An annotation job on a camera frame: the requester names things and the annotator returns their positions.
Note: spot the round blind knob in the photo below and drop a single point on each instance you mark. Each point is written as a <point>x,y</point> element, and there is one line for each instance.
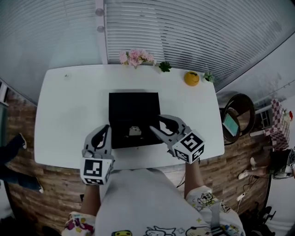
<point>99,11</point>
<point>100,28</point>

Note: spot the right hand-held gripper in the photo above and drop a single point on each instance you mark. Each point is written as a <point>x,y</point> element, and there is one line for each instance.
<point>189,146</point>

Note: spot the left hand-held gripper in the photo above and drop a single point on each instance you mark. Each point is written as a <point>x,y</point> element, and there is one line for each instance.
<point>93,170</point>

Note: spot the small red object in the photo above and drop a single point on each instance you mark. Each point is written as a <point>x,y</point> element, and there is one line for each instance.
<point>290,115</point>

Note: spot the person's left forearm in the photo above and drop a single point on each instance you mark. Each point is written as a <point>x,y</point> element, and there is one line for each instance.
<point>91,198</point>

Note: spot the small green succulent plant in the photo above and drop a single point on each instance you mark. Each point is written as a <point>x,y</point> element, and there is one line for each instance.
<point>165,66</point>

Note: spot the black wicker chair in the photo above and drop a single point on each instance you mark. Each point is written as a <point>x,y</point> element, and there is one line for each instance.
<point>246,106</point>

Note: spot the person's right forearm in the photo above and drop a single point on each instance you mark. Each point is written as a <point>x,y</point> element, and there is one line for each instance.
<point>193,179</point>

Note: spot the person's cartoon printed shirt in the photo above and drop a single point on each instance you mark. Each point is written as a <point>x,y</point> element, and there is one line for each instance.
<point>143,202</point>

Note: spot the pink flower bouquet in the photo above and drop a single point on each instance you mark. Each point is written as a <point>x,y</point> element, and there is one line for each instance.
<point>137,56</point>

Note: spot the pink checkered tablecloth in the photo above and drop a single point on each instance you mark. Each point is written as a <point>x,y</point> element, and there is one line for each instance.
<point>280,124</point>

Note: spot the white window blinds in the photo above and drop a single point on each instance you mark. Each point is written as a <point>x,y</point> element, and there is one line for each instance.
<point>46,34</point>
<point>196,34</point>

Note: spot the black box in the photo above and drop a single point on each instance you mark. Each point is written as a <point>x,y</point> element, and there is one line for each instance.
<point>133,108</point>

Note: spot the green tablet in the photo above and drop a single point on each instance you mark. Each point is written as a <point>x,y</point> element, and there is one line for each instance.
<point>231,124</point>

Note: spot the white power adapter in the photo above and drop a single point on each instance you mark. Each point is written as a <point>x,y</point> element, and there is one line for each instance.
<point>241,197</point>

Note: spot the small plant in white pot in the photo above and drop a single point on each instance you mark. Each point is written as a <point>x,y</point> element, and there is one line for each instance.
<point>208,77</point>

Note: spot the white side table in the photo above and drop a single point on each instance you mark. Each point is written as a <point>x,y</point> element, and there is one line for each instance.
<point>262,117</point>

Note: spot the yellow round toy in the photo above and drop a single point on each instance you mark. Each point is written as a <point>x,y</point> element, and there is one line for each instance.
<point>191,78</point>

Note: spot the black wheeled chair base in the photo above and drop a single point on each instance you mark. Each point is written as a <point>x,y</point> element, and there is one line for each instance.
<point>265,215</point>

